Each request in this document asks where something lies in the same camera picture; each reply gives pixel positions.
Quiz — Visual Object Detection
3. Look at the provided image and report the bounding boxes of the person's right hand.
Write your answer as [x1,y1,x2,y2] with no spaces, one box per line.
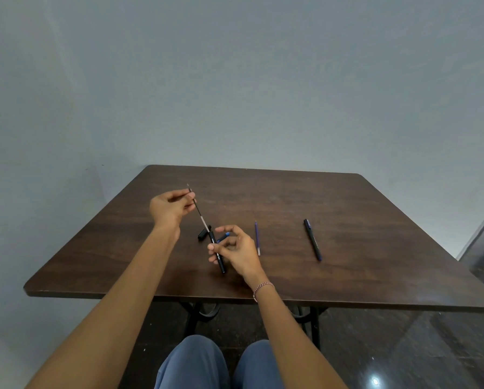
[207,225,264,283]

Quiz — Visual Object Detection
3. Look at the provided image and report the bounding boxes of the person's left hand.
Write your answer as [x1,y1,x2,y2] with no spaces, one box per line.
[149,189,196,233]

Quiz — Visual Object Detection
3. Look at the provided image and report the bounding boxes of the thin pen refill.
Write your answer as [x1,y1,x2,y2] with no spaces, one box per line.
[187,184,210,232]

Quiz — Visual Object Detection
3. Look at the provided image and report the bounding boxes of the black pen barrel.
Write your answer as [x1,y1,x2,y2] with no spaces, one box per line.
[208,230,227,274]

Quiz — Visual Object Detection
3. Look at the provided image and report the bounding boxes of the person's left forearm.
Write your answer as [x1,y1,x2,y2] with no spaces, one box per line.
[25,223,182,389]

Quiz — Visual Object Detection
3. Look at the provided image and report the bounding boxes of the person's right forearm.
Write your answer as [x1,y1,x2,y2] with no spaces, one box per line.
[244,275,349,389]

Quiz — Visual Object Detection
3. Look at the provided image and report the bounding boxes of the black pen with blue clip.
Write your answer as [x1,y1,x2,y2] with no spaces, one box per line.
[303,219,323,262]

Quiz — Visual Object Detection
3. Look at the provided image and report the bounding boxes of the dark brown wooden table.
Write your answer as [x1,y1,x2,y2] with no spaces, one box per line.
[24,165,484,313]

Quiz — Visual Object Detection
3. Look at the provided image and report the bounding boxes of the black metal table legs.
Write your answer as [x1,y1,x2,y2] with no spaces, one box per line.
[179,300,324,351]

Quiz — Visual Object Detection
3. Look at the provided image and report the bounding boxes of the person's right leg in jeans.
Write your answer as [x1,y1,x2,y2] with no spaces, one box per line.
[231,340,286,389]

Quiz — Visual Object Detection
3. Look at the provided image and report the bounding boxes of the person's leg in jeans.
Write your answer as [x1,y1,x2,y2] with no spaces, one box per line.
[154,335,231,389]
[231,340,286,389]

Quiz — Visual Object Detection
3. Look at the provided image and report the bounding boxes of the person's left leg in jeans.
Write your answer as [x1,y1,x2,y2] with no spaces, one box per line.
[154,335,231,389]

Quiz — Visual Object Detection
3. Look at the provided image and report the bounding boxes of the beaded wrist bracelet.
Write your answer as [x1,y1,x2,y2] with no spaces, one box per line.
[252,281,276,303]

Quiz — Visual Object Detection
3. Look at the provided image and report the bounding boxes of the white door frame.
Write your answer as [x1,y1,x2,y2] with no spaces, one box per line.
[456,197,484,261]

